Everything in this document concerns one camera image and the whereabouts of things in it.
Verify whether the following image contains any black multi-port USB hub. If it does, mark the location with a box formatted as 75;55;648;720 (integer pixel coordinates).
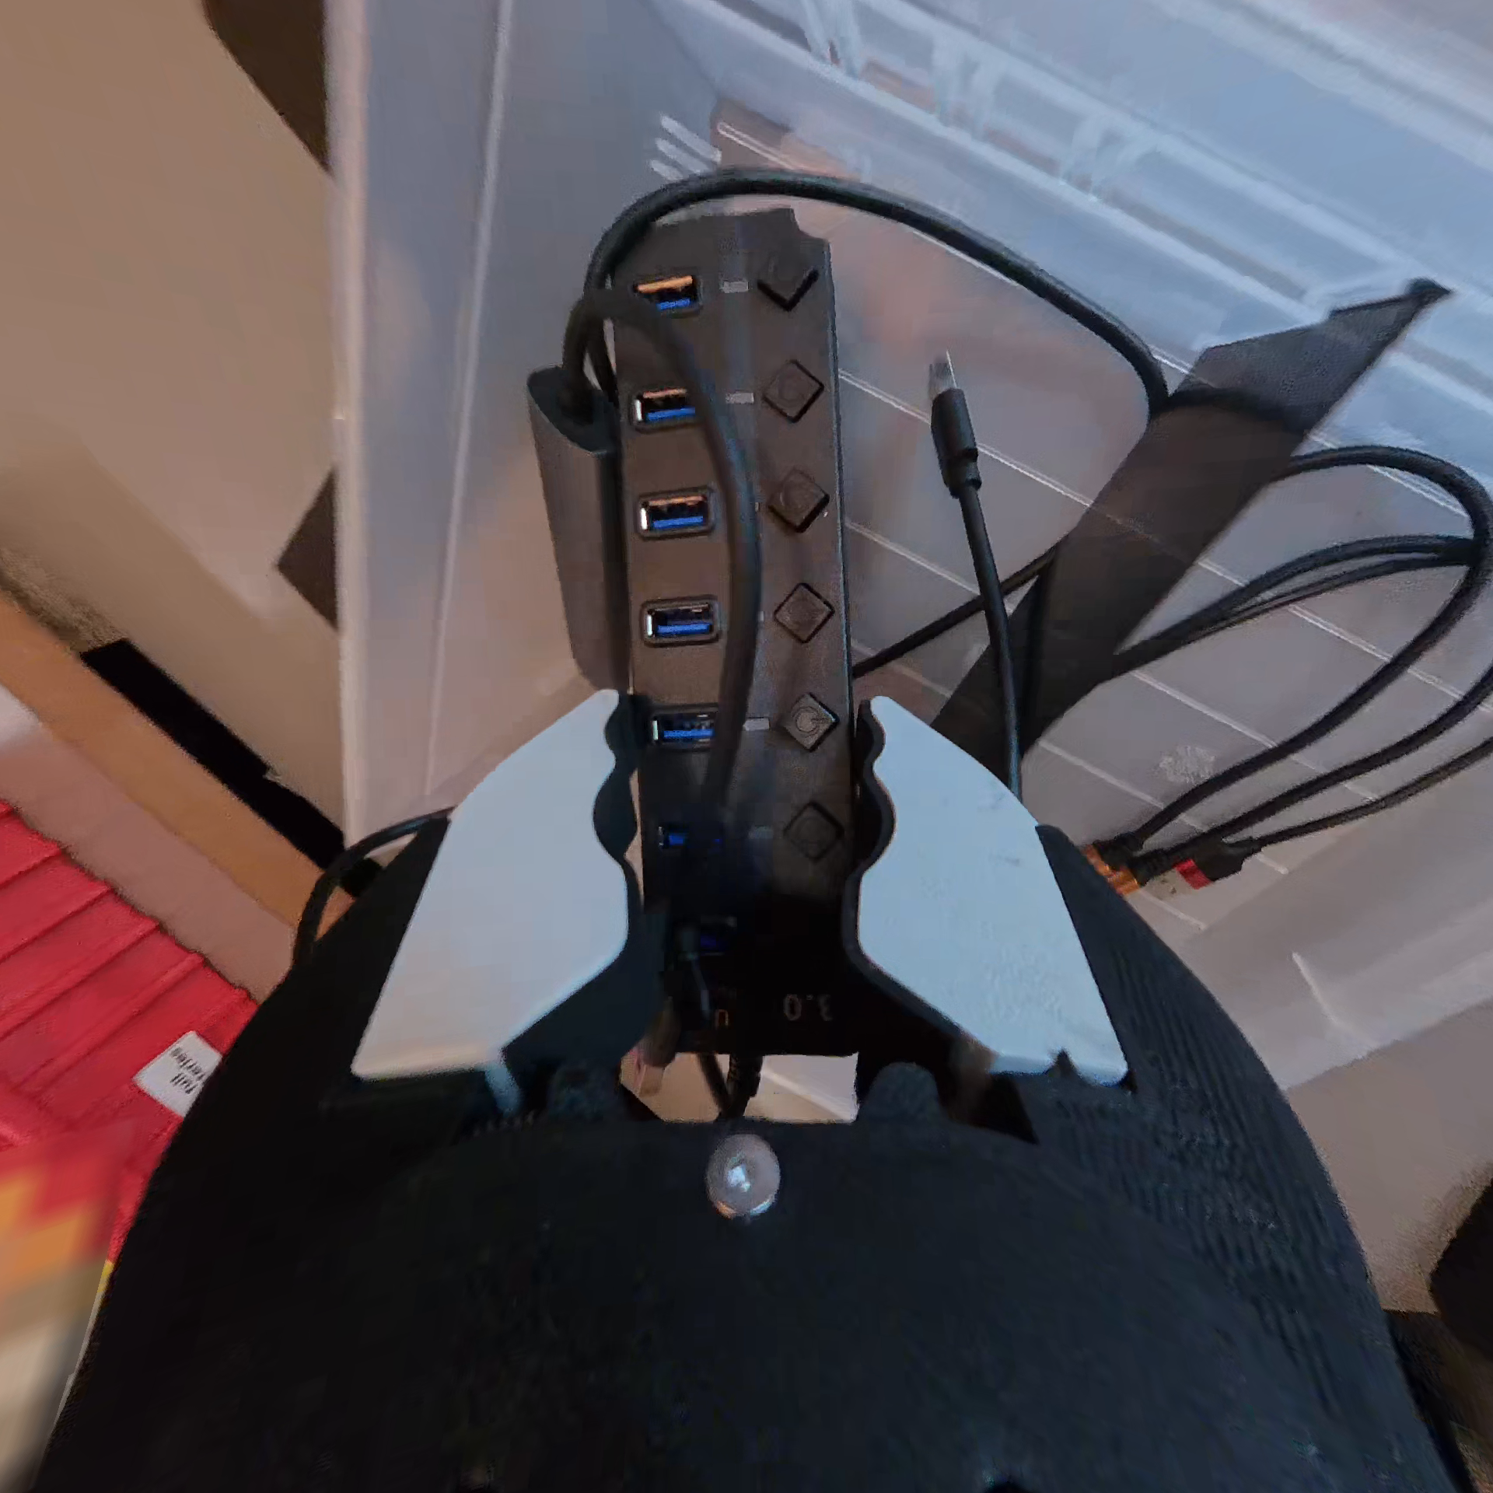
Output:
624;209;860;1058

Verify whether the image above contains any grey slim USB hub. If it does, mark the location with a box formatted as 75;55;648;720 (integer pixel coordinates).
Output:
527;366;639;704

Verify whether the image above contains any red black USB cable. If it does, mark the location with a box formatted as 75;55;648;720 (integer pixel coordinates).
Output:
1147;447;1493;900

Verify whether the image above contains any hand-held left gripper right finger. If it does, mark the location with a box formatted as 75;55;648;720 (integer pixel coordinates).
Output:
843;696;1130;1090

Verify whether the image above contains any wooden side table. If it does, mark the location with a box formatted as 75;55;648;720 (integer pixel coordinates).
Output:
0;591;351;970

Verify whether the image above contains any red plastic bin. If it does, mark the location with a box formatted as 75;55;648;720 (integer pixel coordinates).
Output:
0;800;260;1152

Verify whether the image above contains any black hub cable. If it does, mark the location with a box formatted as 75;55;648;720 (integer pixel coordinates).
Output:
584;167;1173;808

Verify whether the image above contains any clear plastic bin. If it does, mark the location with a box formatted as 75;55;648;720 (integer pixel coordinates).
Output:
328;0;1493;1125

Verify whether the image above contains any black bin divider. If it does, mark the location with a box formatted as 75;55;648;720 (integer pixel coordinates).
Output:
932;276;1454;775

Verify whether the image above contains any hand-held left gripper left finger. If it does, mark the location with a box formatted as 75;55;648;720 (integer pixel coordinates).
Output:
351;688;648;1112

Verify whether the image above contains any thin black cable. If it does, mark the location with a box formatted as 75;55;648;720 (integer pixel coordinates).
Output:
291;808;455;963

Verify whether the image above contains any braided cable with gold plug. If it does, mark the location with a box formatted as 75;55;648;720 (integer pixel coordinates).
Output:
1078;530;1493;903

